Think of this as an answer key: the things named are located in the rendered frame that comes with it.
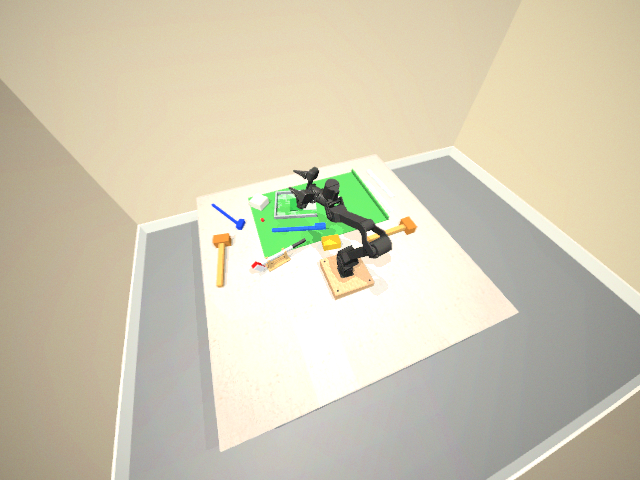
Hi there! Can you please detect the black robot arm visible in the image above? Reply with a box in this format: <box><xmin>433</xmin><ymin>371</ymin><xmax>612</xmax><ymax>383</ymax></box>
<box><xmin>297</xmin><ymin>179</ymin><xmax>392</xmax><ymax>278</ymax></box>

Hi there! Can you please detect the white cube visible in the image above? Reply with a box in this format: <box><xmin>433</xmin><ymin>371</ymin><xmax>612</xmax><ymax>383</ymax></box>
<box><xmin>249</xmin><ymin>193</ymin><xmax>269</xmax><ymax>211</ymax></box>

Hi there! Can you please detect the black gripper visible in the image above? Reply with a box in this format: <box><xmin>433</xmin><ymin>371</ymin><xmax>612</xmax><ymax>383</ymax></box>
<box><xmin>288</xmin><ymin>166</ymin><xmax>324</xmax><ymax>209</ymax></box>

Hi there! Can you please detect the green flat mat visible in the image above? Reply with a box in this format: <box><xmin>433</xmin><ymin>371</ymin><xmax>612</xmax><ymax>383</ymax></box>
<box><xmin>250</xmin><ymin>172</ymin><xmax>387</xmax><ymax>257</ymax></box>

